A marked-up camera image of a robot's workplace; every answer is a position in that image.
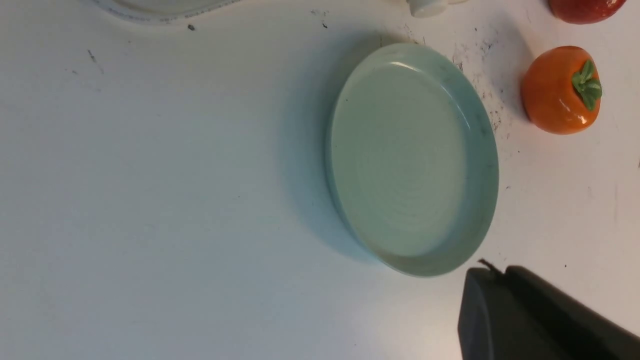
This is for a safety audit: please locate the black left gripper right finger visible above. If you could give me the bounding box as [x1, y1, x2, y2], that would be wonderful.
[503, 266, 640, 360]

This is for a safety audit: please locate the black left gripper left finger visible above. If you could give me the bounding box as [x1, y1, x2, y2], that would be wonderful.
[457, 268, 571, 360]

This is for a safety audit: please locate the white two-slot toaster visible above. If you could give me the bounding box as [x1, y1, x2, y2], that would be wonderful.
[406, 0, 467, 19]

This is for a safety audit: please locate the light green round plate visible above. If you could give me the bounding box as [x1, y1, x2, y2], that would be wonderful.
[325, 43, 499, 278]

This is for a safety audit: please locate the orange persimmon with green leaf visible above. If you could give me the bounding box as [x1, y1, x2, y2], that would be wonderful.
[519, 45, 603, 135]

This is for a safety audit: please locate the red apple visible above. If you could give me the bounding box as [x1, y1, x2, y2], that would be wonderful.
[547, 0, 626, 25]

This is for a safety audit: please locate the white toaster power cord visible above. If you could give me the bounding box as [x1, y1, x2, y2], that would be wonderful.
[90, 0, 246, 25]

